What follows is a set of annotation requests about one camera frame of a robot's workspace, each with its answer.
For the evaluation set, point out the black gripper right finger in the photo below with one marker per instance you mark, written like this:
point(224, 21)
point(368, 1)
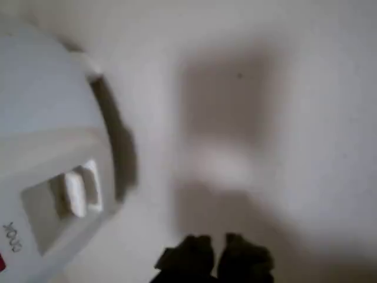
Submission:
point(244, 265)

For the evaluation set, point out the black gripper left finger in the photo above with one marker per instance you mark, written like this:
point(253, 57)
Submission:
point(191, 262)

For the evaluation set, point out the white rice cooker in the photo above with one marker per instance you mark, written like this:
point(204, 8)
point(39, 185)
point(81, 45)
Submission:
point(44, 118)

